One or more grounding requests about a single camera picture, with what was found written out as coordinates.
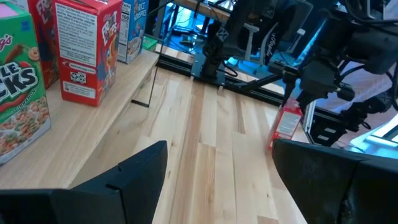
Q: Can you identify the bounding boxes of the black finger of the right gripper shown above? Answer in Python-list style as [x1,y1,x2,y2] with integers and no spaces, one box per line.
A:
[297,93,313,108]
[281,70,295,106]

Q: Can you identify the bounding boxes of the wooden shelf with black frame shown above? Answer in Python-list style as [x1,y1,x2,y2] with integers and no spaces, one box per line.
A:
[0,46,161,190]

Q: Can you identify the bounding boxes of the wooden background desk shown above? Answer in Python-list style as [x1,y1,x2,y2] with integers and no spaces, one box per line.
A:
[172,0,233,23]

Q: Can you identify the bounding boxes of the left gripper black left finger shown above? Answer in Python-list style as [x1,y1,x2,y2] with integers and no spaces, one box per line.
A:
[51,140,168,224]

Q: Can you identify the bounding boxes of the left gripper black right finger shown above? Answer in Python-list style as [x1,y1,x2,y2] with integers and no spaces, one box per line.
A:
[272,139,358,224]

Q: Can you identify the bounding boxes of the blue Rice Krispies cereal box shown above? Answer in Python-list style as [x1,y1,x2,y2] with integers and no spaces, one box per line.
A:
[117,0,149,65]

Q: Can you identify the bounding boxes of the red Froot Loops cereal box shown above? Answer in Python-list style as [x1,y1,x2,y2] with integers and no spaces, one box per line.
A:
[53,0,123,107]
[267,98,304,150]
[27,0,60,90]

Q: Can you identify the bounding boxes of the black office chair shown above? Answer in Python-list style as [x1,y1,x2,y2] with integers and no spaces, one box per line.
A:
[231,0,313,68]

